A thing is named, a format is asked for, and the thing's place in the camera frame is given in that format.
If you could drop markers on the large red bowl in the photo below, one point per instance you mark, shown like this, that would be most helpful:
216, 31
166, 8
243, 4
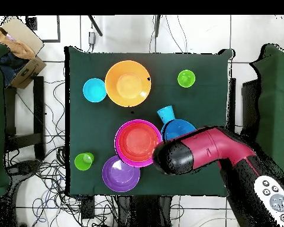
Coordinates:
138, 141

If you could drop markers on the blue cup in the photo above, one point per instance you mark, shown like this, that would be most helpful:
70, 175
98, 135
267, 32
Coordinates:
166, 113

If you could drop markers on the medium blue bowl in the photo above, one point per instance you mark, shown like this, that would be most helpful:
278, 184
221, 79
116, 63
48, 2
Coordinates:
175, 128

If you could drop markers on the large pink bowl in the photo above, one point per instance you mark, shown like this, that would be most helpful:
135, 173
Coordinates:
142, 164

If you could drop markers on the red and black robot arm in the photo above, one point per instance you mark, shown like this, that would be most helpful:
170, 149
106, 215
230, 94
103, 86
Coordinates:
215, 146

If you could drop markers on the large orange bowl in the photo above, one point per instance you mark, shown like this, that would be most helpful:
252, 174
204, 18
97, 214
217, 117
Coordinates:
127, 84

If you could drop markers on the dark green table cloth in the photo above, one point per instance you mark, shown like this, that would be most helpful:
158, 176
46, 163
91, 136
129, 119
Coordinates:
92, 130

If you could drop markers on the purple bowl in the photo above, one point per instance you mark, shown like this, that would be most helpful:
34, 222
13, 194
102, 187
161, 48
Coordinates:
120, 177

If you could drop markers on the small light blue bowl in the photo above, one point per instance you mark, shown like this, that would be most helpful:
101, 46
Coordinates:
94, 90

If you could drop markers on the green cup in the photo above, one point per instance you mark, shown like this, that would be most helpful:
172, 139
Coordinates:
186, 78
81, 163

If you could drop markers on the grey power adapter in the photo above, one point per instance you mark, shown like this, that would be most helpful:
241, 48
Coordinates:
92, 38

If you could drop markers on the black tripod leg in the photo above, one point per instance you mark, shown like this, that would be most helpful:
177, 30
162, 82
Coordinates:
157, 26
95, 26

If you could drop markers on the black side furniture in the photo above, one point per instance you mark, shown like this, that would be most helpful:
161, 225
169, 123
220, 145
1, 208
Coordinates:
250, 106

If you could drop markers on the cardboard box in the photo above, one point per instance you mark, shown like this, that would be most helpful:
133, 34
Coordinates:
26, 71

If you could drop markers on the brown cloth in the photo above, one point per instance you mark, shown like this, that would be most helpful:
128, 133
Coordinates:
19, 47

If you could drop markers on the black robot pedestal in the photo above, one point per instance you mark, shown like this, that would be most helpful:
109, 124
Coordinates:
144, 212

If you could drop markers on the black stool frame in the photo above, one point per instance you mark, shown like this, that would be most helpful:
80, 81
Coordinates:
39, 106

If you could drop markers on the black square frame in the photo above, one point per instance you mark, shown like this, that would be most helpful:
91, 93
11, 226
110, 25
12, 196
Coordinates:
58, 30

